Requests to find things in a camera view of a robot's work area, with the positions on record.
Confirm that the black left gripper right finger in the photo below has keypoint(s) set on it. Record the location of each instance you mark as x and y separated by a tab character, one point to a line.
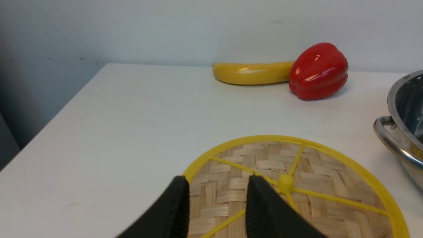
267	215

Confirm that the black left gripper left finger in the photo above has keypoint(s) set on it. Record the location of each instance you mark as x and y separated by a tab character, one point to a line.
167	217

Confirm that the yellow rimmed bamboo steamer lid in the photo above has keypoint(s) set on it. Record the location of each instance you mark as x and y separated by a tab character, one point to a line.
328	189

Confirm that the stainless steel pot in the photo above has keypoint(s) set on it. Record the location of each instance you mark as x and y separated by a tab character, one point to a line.
402	131

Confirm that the yellow banana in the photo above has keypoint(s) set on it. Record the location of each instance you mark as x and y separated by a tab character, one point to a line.
252	73

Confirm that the red bell pepper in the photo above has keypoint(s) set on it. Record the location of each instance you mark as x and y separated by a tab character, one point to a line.
319	72

